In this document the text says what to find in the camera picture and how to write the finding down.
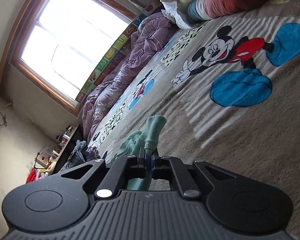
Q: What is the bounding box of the cluttered white desk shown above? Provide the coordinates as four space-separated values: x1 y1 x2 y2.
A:
26 124 83 176

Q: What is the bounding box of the wooden framed window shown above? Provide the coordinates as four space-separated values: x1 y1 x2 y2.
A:
0 0 136 115

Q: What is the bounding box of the colourful alphabet foam headboard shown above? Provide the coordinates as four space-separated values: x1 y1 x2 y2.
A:
75 0 162 104

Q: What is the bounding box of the purple crumpled duvet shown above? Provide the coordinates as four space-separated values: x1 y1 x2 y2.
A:
82 12 175 141

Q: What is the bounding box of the colourful folded clothes stack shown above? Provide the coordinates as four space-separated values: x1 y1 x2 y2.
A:
26 167 46 183

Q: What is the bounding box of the teal lion print sweatshirt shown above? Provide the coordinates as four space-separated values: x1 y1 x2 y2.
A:
111 116 166 191

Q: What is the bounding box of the Mickey Mouse plush bed blanket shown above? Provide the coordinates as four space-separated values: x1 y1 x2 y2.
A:
90 0 300 238

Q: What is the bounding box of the folded blue jeans stack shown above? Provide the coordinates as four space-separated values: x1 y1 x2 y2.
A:
60 140 100 172

